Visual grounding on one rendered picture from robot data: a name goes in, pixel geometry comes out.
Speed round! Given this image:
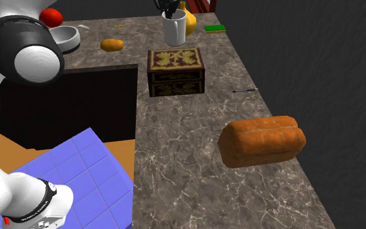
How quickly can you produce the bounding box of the white mug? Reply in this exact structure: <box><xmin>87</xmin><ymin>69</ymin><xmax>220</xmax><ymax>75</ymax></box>
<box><xmin>161</xmin><ymin>8</ymin><xmax>188</xmax><ymax>47</ymax></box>

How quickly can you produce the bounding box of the yellow gourd vase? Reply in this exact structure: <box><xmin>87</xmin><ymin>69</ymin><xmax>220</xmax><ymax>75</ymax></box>
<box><xmin>178</xmin><ymin>1</ymin><xmax>198</xmax><ymax>36</ymax></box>

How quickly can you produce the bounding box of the red wooden chair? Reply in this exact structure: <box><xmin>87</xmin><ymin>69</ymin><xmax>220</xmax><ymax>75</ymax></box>
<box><xmin>187</xmin><ymin>0</ymin><xmax>217</xmax><ymax>14</ymax></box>

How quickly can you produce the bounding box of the green and yellow sponge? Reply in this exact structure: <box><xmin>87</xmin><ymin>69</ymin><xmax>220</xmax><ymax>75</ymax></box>
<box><xmin>204</xmin><ymin>24</ymin><xmax>227</xmax><ymax>34</ymax></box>

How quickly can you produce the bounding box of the dark red ornate box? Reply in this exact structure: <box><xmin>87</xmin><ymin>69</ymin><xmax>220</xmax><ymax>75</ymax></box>
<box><xmin>147</xmin><ymin>47</ymin><xmax>206</xmax><ymax>98</ymax></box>

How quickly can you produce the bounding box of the brown potato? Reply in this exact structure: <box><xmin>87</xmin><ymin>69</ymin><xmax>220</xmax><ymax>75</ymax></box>
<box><xmin>99</xmin><ymin>38</ymin><xmax>125</xmax><ymax>53</ymax></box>

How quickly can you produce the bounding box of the grey bowl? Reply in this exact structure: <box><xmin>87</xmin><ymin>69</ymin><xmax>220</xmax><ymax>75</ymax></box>
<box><xmin>48</xmin><ymin>25</ymin><xmax>82</xmax><ymax>55</ymax></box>

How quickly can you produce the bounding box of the black pen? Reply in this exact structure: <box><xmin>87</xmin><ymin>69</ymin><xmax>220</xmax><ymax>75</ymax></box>
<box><xmin>231</xmin><ymin>88</ymin><xmax>260</xmax><ymax>94</ymax></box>

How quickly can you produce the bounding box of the red tomato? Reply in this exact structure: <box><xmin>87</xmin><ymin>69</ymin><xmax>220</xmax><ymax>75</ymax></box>
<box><xmin>38</xmin><ymin>7</ymin><xmax>64</xmax><ymax>29</ymax></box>

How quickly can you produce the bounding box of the brown bread loaf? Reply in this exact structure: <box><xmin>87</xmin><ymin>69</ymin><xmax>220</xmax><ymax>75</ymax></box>
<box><xmin>217</xmin><ymin>115</ymin><xmax>307</xmax><ymax>169</ymax></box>

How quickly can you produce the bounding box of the blue tiled robot stand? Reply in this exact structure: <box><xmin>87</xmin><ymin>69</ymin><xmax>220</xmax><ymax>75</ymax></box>
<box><xmin>0</xmin><ymin>127</ymin><xmax>135</xmax><ymax>229</ymax></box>

